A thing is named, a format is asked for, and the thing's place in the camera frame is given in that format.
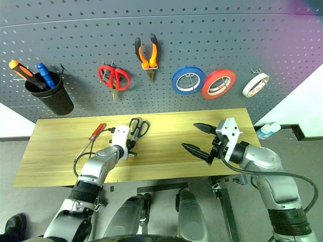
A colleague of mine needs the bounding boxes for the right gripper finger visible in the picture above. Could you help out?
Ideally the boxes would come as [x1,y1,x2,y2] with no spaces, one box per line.
[181,142,212,162]
[193,122,217,135]

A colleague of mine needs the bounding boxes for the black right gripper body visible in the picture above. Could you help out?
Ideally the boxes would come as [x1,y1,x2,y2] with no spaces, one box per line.
[206,132,229,166]

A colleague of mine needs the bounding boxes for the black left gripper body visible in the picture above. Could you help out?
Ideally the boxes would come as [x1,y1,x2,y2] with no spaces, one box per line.
[126,141,139,157]

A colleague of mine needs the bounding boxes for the black handled scissors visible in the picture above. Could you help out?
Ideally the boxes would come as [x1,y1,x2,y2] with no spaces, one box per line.
[128,117,151,140]

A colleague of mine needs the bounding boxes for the white tape roll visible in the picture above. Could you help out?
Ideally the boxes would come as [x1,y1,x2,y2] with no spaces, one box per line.
[242,72,271,98]

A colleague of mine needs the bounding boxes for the orange black pliers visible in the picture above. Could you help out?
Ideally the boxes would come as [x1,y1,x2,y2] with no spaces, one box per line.
[134,33,160,84]

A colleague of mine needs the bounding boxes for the red tape roll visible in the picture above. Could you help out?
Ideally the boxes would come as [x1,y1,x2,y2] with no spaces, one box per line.
[201,69,237,100]

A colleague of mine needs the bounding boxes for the white plastic bottle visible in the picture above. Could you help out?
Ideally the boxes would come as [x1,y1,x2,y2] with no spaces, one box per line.
[266,122,282,133]
[255,127,272,140]

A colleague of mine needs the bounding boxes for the black table crossbar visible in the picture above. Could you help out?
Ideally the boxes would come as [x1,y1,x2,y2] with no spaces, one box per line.
[137,181,190,194]

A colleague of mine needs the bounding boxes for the metal tape hook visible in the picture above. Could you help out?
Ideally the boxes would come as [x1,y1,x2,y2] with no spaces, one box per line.
[186,72,200,89]

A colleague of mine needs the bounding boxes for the blue tape roll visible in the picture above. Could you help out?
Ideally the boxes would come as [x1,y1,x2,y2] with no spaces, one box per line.
[171,66,206,96]

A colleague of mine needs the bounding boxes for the black metal table leg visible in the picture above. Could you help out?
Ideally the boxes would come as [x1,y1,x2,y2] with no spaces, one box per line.
[85,186,108,239]
[210,175,241,242]

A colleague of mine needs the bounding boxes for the dark grey rounded shape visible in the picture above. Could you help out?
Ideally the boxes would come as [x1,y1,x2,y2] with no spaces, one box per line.
[175,188,209,242]
[104,193,152,239]

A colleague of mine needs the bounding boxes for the black plastic cup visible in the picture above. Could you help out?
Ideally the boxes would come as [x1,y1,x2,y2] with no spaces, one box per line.
[24,71,75,116]

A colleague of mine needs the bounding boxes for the grey perforated pegboard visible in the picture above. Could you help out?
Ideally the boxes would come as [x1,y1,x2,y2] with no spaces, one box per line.
[0,0,323,125]

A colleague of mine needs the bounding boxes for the black shoe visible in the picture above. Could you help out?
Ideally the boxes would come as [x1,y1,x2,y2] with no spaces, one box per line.
[3,212,28,240]

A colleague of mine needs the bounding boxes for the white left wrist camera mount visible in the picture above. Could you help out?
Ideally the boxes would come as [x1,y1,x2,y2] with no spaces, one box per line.
[110,124,130,160]

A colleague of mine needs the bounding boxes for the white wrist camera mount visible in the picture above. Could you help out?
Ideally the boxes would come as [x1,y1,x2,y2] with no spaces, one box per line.
[215,117,243,163]
[110,124,130,160]

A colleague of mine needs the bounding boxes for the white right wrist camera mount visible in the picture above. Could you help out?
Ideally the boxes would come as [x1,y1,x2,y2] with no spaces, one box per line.
[215,117,243,163]

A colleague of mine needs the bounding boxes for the red handled screwdriver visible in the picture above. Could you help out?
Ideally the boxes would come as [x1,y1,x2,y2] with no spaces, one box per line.
[80,122,107,157]

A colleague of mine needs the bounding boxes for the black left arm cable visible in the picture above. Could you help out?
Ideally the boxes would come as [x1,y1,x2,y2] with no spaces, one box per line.
[73,128,117,177]

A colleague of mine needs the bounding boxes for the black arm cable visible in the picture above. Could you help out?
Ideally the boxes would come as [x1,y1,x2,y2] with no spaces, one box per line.
[73,128,117,177]
[219,148,319,215]

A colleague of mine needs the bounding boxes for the red handled scissors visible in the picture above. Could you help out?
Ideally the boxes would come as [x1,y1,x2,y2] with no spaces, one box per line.
[97,64,132,103]

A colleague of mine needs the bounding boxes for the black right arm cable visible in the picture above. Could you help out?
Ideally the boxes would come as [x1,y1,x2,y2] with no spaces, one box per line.
[219,148,319,215]

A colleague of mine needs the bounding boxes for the blue handled screwdriver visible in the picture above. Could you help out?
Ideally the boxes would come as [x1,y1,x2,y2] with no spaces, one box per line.
[35,63,57,90]

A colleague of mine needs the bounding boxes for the orange black handled screwdriver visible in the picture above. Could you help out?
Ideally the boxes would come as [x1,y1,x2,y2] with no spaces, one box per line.
[8,59,49,92]

